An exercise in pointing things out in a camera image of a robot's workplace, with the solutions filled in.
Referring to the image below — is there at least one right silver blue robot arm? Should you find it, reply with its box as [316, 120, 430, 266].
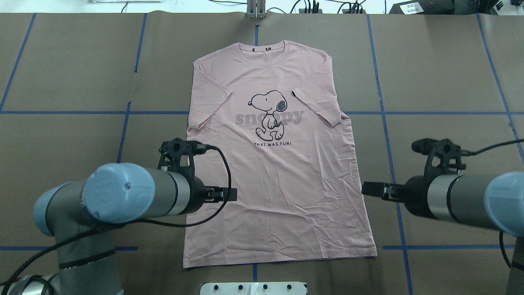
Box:
[361, 172, 524, 295]

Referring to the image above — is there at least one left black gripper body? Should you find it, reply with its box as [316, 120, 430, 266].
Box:
[186, 177, 218, 213]

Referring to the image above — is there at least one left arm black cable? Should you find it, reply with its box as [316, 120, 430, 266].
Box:
[0, 144, 232, 287]

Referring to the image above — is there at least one pink Snoopy t-shirt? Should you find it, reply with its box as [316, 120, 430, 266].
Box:
[182, 41, 377, 268]

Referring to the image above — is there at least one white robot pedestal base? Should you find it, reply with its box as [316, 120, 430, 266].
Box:
[200, 281, 308, 295]

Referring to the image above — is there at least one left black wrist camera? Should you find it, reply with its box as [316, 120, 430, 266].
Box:
[157, 138, 207, 181]

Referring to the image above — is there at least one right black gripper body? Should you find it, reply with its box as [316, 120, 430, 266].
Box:
[382, 176, 431, 217]

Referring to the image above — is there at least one black box with label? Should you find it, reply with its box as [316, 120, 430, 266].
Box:
[388, 0, 455, 15]

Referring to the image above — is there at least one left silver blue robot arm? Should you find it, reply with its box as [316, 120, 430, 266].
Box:
[1, 163, 237, 295]

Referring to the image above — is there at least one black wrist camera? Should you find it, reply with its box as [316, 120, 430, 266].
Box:
[157, 138, 207, 181]
[411, 138, 466, 180]

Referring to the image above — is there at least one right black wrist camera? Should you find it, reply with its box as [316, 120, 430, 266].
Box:
[411, 138, 466, 180]

